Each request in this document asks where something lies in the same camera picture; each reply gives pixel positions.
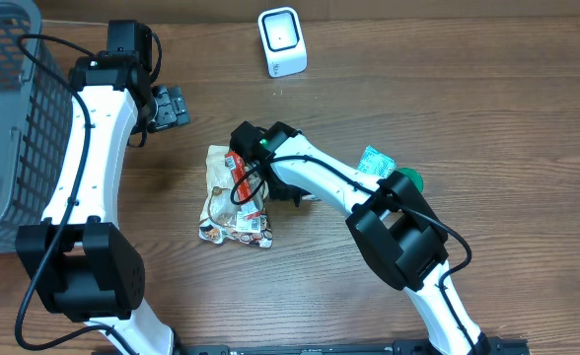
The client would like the red stick packet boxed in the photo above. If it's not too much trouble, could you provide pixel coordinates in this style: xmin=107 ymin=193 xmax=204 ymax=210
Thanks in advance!
xmin=225 ymin=151 xmax=261 ymax=220

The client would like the orange small carton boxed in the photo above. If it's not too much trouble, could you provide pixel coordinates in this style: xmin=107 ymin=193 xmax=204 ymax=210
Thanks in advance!
xmin=301 ymin=194 xmax=320 ymax=201

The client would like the beige snack bag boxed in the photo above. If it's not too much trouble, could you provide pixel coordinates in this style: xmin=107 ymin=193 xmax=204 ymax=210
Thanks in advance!
xmin=198 ymin=145 xmax=273 ymax=249

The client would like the teal snack packet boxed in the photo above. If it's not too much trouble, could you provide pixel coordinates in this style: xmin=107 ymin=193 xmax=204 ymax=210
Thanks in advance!
xmin=357 ymin=146 xmax=397 ymax=178

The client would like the green lid jar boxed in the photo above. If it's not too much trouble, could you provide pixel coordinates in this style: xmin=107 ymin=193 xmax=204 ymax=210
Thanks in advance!
xmin=398 ymin=168 xmax=424 ymax=192

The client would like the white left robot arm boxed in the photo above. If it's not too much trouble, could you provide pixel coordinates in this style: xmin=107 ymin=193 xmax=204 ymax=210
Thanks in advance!
xmin=15 ymin=20 xmax=189 ymax=354

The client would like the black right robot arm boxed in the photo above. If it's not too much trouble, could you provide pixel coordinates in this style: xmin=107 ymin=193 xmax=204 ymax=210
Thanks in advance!
xmin=230 ymin=121 xmax=490 ymax=354

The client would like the white barcode scanner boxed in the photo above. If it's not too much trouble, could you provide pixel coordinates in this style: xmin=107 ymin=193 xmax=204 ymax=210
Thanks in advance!
xmin=257 ymin=6 xmax=308 ymax=78

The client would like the grey plastic mesh basket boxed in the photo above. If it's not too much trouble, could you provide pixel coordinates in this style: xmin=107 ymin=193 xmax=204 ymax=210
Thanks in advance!
xmin=0 ymin=0 xmax=72 ymax=253

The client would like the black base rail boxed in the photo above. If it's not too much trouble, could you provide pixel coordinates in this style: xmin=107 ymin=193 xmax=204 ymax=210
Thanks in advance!
xmin=171 ymin=338 xmax=531 ymax=355

